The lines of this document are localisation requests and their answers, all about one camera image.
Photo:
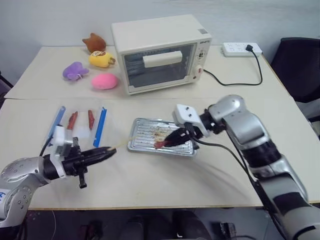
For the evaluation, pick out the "pink plush toy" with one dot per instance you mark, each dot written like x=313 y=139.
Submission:
x=105 y=81

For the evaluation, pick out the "black office chair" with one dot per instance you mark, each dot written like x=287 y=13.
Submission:
x=297 y=70

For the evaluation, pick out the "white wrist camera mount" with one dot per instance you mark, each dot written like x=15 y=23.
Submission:
x=60 y=140
x=186 y=113

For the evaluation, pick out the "red sausage piece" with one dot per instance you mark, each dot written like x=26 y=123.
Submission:
x=159 y=144

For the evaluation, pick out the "dark chair edge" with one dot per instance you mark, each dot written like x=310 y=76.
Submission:
x=5 y=83

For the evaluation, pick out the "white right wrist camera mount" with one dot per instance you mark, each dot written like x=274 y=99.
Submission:
x=186 y=113

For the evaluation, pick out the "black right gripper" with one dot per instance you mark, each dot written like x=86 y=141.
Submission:
x=194 y=135

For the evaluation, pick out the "clear bag with sausages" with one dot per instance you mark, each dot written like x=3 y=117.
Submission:
x=80 y=130

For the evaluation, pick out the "small black box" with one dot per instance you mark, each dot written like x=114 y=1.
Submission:
x=228 y=228

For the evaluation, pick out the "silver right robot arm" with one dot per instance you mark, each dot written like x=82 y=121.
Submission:
x=252 y=130

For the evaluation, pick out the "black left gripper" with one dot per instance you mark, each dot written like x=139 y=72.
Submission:
x=75 y=162

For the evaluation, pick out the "white power strip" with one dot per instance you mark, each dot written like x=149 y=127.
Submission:
x=240 y=49

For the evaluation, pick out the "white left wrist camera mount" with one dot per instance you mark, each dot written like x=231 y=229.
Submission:
x=60 y=140

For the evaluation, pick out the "brown plush toy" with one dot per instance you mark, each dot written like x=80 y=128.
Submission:
x=95 y=43

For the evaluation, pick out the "yellow plush toy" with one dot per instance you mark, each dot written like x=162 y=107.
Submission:
x=100 y=60

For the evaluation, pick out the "purple plush toy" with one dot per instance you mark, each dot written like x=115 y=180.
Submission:
x=73 y=71

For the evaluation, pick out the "ribbed metal baking tray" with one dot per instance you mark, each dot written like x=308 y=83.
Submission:
x=147 y=140

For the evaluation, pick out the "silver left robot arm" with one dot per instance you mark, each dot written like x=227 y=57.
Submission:
x=23 y=172

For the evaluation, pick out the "blue container clip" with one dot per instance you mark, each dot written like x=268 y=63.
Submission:
x=56 y=122
x=100 y=127

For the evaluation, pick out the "black power plug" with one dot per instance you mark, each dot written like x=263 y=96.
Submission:
x=249 y=47

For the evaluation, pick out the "cream toaster oven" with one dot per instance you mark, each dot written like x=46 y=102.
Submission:
x=160 y=52

